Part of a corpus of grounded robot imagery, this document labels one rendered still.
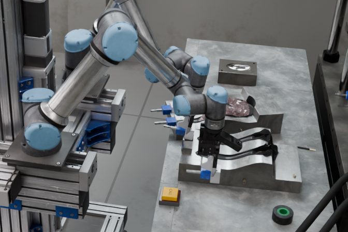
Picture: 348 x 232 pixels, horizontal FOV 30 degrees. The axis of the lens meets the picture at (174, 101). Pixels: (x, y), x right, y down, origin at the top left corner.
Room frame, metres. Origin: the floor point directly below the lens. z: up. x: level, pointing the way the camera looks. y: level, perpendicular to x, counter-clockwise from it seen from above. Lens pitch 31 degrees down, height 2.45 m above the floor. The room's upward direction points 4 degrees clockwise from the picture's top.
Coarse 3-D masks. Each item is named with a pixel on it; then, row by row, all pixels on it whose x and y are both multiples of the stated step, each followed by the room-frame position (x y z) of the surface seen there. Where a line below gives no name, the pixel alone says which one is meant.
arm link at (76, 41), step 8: (72, 32) 2.50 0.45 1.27; (80, 32) 2.50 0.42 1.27; (88, 32) 2.50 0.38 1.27; (72, 40) 2.44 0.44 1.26; (80, 40) 2.44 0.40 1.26; (88, 40) 2.45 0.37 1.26; (72, 48) 2.42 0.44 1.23; (80, 48) 2.42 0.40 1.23; (88, 48) 2.45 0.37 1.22; (72, 56) 2.42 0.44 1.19; (80, 56) 2.42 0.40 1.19; (72, 64) 2.42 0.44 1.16
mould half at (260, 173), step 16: (256, 128) 2.37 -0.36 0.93; (192, 144) 2.27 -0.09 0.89; (256, 144) 2.24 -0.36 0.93; (192, 160) 2.16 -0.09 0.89; (224, 160) 2.18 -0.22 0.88; (240, 160) 2.17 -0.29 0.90; (256, 160) 2.13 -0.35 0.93; (288, 160) 2.25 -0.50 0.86; (192, 176) 2.13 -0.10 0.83; (224, 176) 2.12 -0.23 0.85; (240, 176) 2.12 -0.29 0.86; (256, 176) 2.11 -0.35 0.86; (272, 176) 2.12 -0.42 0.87; (288, 176) 2.13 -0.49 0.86
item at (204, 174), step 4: (216, 168) 2.02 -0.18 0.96; (220, 168) 2.03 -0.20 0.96; (188, 172) 2.03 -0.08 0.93; (192, 172) 2.03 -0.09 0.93; (196, 172) 2.02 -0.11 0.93; (200, 172) 2.01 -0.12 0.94; (204, 172) 2.01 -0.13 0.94; (208, 172) 2.01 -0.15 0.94; (216, 172) 2.00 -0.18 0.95; (220, 172) 2.00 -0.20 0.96; (200, 176) 2.01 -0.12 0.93; (204, 176) 2.01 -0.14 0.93; (208, 176) 2.01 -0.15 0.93; (216, 176) 2.00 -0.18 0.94; (212, 180) 2.00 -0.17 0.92; (216, 180) 2.00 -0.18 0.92
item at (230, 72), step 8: (224, 64) 3.07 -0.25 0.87; (232, 64) 3.09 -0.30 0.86; (240, 64) 3.09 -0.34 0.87; (248, 64) 3.09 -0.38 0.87; (256, 64) 3.09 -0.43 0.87; (224, 72) 2.98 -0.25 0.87; (232, 72) 2.98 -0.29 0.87; (240, 72) 2.99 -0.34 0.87; (248, 72) 2.99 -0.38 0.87; (256, 72) 3.00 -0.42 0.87; (224, 80) 2.98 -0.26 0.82; (232, 80) 2.98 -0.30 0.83; (240, 80) 2.98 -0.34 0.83; (248, 80) 2.97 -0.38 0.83
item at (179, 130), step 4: (192, 124) 2.33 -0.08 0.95; (172, 128) 2.32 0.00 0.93; (176, 128) 2.32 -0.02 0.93; (180, 128) 2.31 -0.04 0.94; (192, 128) 2.31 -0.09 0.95; (176, 132) 2.31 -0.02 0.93; (180, 132) 2.30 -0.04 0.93; (184, 132) 2.30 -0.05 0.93; (192, 132) 2.29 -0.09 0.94; (184, 136) 2.30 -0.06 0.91; (188, 136) 2.30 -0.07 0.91; (192, 136) 2.30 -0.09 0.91
